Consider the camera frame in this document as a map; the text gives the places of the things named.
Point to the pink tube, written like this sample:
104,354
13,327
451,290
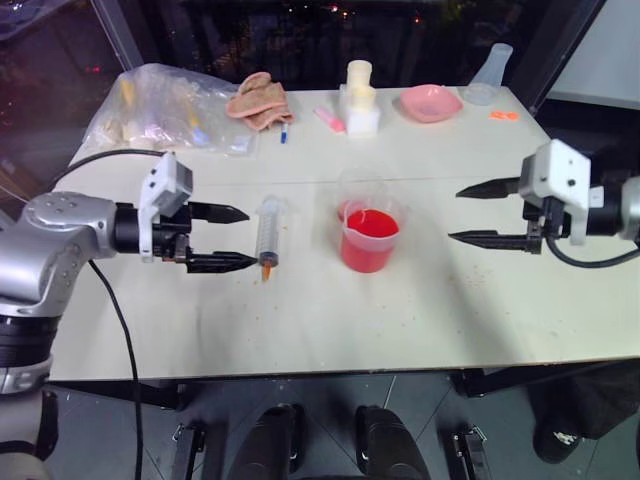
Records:
331,121

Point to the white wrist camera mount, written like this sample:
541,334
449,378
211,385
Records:
555,170
150,200

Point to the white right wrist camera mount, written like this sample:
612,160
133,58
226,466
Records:
555,170

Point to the dark trouser leg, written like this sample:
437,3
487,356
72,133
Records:
595,400

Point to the white wall panel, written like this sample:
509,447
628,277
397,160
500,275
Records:
605,45

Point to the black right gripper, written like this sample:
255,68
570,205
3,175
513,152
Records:
552,217

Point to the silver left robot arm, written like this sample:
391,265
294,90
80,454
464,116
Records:
45,240

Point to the clear shallow plastic dish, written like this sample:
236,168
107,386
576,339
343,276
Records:
477,94

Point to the large clear plastic bag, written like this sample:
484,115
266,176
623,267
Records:
150,100

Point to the clear syringe with orange tip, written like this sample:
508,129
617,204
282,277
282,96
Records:
270,235

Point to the yellow brush with blue tip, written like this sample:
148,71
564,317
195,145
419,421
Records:
196,125

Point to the beaker with red liquid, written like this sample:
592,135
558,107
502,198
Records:
370,245

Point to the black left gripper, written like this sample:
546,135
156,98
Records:
172,235

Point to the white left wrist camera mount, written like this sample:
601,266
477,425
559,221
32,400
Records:
150,200

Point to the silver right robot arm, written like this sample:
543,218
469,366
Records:
627,210

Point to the pink crumpled cloth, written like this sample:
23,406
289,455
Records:
260,102

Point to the clear conical plastic flask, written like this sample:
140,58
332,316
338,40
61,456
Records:
492,67

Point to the grey window frame post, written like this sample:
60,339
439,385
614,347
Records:
120,35

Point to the pink plastic bowl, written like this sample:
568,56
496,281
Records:
430,102

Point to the dark slanted frame post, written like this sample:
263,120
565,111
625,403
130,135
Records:
565,55

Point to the dark rounded shape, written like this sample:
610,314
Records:
387,445
272,445

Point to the black shoe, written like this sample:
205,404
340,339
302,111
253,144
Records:
557,440

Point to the white pen with blue cap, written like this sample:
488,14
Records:
284,134

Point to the small clear zip bag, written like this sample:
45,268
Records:
241,146

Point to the orange sticker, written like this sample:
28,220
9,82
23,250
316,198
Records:
502,115

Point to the black table leg bracket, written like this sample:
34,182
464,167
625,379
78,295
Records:
187,450
467,452

